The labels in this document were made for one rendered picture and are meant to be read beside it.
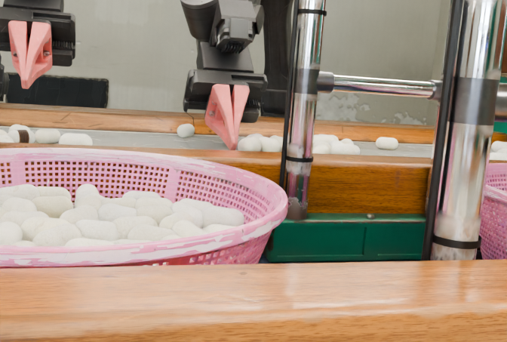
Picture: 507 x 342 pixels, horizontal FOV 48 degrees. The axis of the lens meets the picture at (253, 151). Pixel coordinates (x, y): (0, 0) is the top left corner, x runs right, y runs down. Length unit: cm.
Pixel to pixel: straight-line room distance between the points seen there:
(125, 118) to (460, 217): 65
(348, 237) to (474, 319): 32
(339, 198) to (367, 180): 3
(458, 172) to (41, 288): 19
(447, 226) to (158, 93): 251
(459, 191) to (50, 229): 23
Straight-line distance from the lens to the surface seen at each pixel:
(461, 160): 29
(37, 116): 88
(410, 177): 59
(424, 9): 313
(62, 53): 77
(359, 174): 56
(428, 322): 23
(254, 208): 41
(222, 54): 74
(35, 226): 38
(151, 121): 88
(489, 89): 29
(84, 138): 66
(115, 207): 41
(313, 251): 54
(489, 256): 52
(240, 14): 70
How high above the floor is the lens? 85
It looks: 8 degrees down
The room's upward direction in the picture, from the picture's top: 4 degrees clockwise
